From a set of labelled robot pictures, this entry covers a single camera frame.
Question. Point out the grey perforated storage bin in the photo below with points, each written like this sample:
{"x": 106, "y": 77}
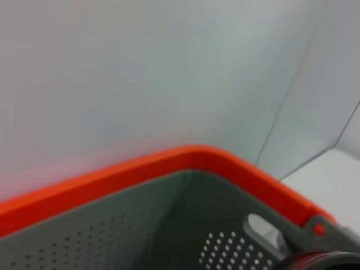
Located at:
{"x": 112, "y": 225}

